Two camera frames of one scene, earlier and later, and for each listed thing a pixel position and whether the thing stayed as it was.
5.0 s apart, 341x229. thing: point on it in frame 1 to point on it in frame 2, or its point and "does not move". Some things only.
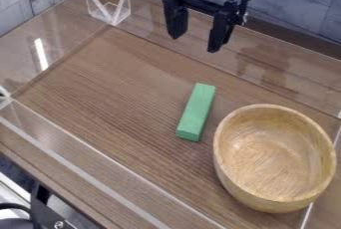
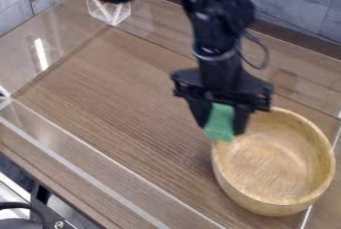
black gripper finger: [220, 29] to [241, 114]
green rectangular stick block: [196, 111] to [220, 123]
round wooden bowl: [273, 157] does not move
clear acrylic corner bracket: [109, 13] does not move
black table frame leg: [44, 217] does not move
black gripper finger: [175, 15] to [202, 107]
